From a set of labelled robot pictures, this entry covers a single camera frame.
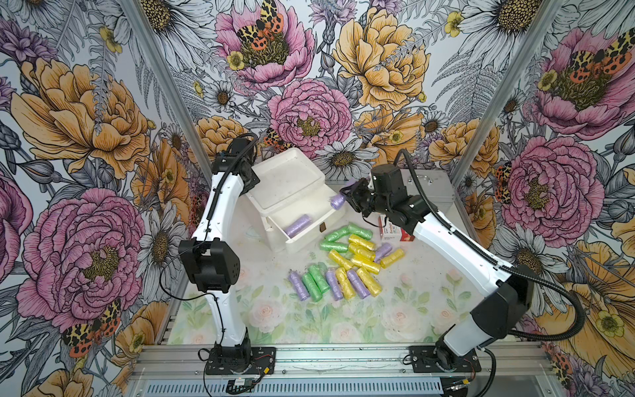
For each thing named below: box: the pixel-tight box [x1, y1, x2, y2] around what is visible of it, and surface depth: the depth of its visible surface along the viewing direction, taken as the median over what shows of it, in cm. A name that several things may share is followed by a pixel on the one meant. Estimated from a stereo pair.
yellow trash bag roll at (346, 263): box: [328, 249, 354, 271], surface depth 96 cm
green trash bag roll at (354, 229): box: [347, 221, 373, 240], surface depth 102 cm
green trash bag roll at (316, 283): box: [302, 264, 331, 302], surface depth 89 cm
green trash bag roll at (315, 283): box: [301, 265, 330, 303], surface depth 89 cm
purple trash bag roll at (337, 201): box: [329, 191, 347, 211], surface depth 75 cm
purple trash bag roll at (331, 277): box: [325, 267, 344, 302], surface depth 89 cm
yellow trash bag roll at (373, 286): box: [356, 267, 383, 297], surface depth 89 cm
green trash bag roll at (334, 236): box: [326, 225, 351, 243], surface depth 102 cm
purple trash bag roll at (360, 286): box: [346, 269, 371, 299], surface depth 89 cm
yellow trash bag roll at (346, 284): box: [335, 267, 357, 301], surface depth 89 cm
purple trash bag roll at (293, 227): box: [283, 213, 312, 239], surface depth 87 cm
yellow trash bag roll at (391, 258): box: [380, 248, 405, 269], surface depth 96 cm
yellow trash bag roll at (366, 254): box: [348, 243, 378, 262], surface depth 96 cm
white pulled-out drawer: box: [266, 191, 349, 254], surface depth 85 cm
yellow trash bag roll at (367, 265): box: [350, 255, 382, 275], surface depth 93 cm
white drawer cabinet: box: [245, 147, 345, 254], surface depth 89 cm
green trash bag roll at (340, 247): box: [319, 241, 349, 254], surface depth 99 cm
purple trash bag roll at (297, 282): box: [288, 270, 311, 302], surface depth 89 cm
